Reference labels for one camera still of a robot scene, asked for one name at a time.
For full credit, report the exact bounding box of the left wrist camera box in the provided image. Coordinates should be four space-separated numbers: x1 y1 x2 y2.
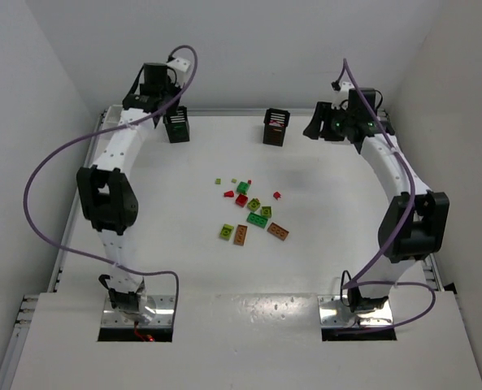
166 57 192 76

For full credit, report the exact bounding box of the tan thin lego plate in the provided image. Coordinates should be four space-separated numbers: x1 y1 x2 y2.
233 224 248 246

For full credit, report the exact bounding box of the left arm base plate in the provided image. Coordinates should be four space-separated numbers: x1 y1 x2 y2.
101 295 176 328

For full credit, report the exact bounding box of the lime square lego brick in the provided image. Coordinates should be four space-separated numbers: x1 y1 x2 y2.
246 198 261 212

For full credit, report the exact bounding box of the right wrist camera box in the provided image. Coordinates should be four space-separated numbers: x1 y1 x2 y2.
331 81 354 110

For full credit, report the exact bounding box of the black bin right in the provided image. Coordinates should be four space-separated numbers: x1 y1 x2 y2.
263 108 290 146

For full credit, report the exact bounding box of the lime lego brick mid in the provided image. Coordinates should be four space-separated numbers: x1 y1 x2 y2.
261 206 272 218

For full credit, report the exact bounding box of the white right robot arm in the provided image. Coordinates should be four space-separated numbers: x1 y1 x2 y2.
303 82 449 313

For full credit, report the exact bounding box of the brown long lego plate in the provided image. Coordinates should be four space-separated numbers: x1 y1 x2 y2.
267 223 289 241

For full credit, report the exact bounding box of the black bin left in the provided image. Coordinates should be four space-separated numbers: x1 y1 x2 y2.
163 106 190 143

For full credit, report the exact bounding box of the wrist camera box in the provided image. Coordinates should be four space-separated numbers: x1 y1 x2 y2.
166 57 192 76
331 81 354 110

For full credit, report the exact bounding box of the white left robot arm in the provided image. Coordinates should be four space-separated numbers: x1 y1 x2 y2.
76 57 191 314

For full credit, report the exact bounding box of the black bin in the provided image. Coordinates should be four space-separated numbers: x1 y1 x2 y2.
163 106 190 143
263 108 290 146

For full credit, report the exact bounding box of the lime rounded lego brick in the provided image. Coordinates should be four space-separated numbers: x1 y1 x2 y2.
219 223 234 241

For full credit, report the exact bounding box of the white bin far left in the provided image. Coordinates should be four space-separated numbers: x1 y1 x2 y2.
102 105 123 128

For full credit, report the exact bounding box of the green long lego brick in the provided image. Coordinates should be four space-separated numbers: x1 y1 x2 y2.
246 212 268 228

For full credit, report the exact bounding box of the red lego brick mid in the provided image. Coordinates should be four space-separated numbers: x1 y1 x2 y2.
235 193 248 207

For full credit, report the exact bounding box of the green square lego brick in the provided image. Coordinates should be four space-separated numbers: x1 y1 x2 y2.
237 181 250 195

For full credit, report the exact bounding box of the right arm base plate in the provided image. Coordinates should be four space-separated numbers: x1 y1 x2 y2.
317 295 393 330

